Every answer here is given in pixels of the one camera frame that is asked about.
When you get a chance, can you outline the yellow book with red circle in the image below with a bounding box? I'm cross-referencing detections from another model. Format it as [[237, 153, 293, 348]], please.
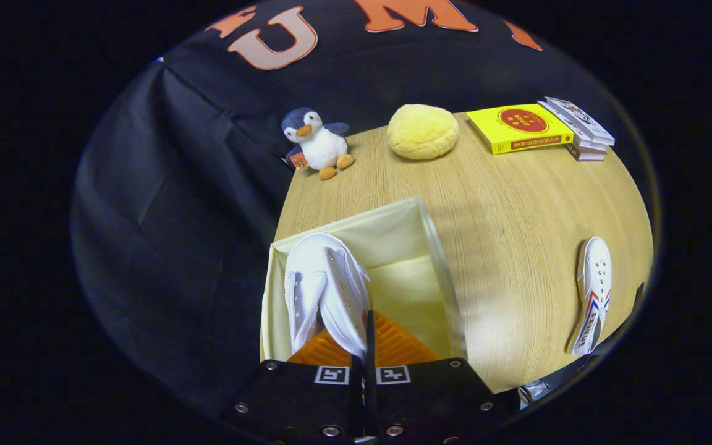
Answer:
[[466, 103, 574, 155]]

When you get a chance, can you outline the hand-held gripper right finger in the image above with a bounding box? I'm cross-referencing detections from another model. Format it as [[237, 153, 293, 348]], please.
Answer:
[[363, 309, 520, 445]]

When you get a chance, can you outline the yellow round plush cushion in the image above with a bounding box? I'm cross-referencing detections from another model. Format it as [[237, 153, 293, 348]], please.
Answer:
[[387, 104, 459, 161]]

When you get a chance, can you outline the penguin plush toy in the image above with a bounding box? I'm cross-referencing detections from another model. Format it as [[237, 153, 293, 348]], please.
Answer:
[[281, 107, 355, 181]]

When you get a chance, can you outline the white canvas shoe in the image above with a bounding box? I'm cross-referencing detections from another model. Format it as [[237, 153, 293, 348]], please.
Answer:
[[284, 232, 372, 365], [571, 237, 613, 356]]

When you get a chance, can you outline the beige fabric storage box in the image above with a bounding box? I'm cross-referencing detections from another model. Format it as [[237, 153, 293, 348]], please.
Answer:
[[260, 197, 468, 362]]

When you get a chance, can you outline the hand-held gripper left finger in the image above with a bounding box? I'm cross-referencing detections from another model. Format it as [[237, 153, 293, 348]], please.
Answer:
[[220, 328, 366, 445]]

